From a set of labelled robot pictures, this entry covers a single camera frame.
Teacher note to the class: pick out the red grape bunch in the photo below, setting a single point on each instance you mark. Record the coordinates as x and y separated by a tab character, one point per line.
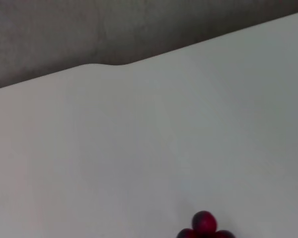
204	224

